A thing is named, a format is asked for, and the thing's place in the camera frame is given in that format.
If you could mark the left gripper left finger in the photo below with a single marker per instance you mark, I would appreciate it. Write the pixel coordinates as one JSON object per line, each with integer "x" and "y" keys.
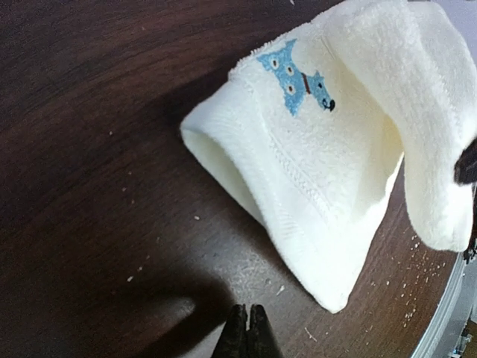
{"x": 232, "y": 342}

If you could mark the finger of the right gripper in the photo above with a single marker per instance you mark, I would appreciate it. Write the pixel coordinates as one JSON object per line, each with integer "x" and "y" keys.
{"x": 467, "y": 164}

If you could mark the aluminium front rail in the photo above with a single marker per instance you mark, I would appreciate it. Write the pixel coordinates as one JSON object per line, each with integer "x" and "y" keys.
{"x": 444, "y": 335}

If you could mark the cream white towel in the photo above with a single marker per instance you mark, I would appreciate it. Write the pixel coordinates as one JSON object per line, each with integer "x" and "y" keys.
{"x": 310, "y": 130}

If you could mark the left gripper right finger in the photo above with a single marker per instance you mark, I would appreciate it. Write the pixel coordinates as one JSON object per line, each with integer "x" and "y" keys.
{"x": 261, "y": 341}

